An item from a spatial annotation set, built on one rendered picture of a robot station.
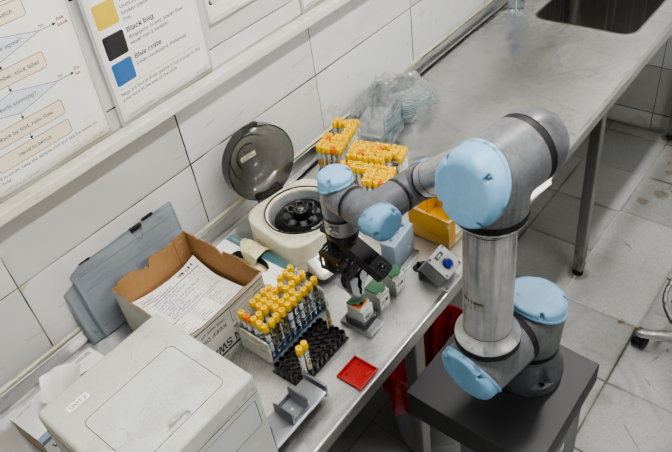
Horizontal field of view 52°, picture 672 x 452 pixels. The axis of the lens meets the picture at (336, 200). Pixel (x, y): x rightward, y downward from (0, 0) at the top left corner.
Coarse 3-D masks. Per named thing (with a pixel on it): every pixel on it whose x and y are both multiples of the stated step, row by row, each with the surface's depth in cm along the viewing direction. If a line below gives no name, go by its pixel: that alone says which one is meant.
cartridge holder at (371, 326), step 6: (342, 318) 166; (348, 318) 164; (372, 318) 163; (378, 318) 165; (348, 324) 165; (354, 324) 163; (360, 324) 162; (366, 324) 162; (372, 324) 164; (378, 324) 163; (360, 330) 163; (366, 330) 162; (372, 330) 162; (372, 336) 162
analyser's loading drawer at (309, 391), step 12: (300, 384) 150; (312, 384) 149; (324, 384) 147; (288, 396) 147; (300, 396) 144; (312, 396) 147; (276, 408) 143; (288, 408) 145; (300, 408) 145; (312, 408) 145; (276, 420) 144; (288, 420) 143; (300, 420) 143; (276, 432) 141; (288, 432) 141
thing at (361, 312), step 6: (366, 300) 161; (348, 306) 161; (354, 306) 160; (360, 306) 160; (366, 306) 161; (372, 306) 162; (348, 312) 163; (354, 312) 161; (360, 312) 160; (366, 312) 161; (372, 312) 163; (354, 318) 163; (360, 318) 161; (366, 318) 162
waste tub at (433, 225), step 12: (420, 204) 187; (432, 204) 193; (408, 216) 185; (420, 216) 181; (432, 216) 178; (444, 216) 191; (420, 228) 184; (432, 228) 181; (444, 228) 178; (456, 228) 180; (432, 240) 184; (444, 240) 180; (456, 240) 183
